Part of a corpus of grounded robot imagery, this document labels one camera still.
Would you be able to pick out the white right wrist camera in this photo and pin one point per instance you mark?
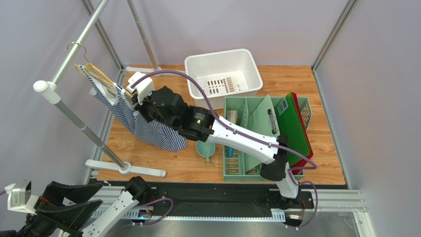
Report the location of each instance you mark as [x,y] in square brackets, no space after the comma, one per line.
[142,89]

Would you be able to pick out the white plastic tub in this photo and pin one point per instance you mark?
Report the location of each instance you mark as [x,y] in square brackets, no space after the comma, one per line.
[224,74]

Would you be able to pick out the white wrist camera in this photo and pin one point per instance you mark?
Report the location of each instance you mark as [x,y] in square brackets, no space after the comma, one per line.
[142,89]
[20,198]

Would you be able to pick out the metal cup in rack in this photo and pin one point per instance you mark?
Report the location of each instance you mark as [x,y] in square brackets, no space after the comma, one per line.
[232,116]

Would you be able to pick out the red cutting board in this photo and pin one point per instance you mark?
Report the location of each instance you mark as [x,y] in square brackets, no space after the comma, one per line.
[305,147]

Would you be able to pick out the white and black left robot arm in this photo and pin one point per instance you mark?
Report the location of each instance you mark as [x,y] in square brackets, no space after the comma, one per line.
[131,195]

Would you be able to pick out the blue white striped tank top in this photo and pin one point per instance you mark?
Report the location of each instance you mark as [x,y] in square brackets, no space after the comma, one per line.
[153,133]

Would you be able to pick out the blue white small box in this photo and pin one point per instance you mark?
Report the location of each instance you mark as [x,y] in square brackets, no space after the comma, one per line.
[230,152]

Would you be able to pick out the teal plastic cup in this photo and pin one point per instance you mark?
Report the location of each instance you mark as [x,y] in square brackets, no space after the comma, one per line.
[205,149]

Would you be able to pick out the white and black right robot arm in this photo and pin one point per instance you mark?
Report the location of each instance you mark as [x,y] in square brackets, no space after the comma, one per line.
[200,124]

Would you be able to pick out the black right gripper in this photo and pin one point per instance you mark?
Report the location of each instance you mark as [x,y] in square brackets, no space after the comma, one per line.
[144,109]

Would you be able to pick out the yellow velvet hanger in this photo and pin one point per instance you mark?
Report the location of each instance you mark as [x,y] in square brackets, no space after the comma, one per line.
[98,74]

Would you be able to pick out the silver clothes rack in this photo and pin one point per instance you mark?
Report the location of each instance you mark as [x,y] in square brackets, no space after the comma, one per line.
[62,148]

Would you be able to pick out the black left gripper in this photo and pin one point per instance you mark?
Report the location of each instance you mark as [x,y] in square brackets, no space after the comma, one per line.
[69,217]

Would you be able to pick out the light green cutting board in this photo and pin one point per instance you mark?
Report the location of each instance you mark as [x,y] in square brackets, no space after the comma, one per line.
[261,116]

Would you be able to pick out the green plastic dish rack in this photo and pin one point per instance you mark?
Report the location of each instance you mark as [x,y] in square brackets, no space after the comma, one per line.
[242,166]

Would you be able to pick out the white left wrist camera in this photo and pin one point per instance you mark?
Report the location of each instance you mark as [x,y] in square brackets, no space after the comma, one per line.
[20,198]

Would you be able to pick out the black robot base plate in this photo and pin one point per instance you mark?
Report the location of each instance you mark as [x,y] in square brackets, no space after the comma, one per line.
[230,200]

